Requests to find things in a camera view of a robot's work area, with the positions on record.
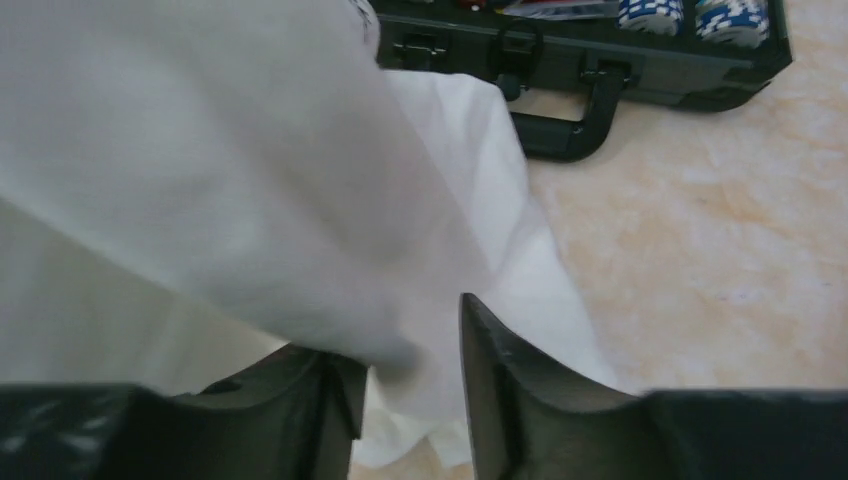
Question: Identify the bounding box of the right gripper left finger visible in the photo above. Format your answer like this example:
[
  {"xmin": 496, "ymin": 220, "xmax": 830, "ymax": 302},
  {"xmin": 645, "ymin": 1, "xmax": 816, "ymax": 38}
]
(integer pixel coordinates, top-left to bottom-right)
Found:
[{"xmin": 1, "ymin": 345, "xmax": 367, "ymax": 479}]

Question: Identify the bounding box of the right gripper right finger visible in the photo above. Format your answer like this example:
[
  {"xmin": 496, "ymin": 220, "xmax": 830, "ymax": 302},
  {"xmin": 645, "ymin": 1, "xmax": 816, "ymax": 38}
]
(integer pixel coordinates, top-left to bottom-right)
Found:
[{"xmin": 460, "ymin": 293, "xmax": 847, "ymax": 479}]

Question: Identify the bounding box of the black poker chip case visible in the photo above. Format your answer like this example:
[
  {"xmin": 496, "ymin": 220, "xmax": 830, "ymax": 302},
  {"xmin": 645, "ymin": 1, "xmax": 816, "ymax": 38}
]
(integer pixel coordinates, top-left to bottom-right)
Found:
[{"xmin": 374, "ymin": 1, "xmax": 792, "ymax": 163}]

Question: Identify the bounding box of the white printed t-shirt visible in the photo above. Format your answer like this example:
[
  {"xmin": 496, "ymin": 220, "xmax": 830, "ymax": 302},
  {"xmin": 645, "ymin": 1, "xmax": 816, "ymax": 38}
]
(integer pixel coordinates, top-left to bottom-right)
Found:
[{"xmin": 1, "ymin": 1, "xmax": 617, "ymax": 468}]

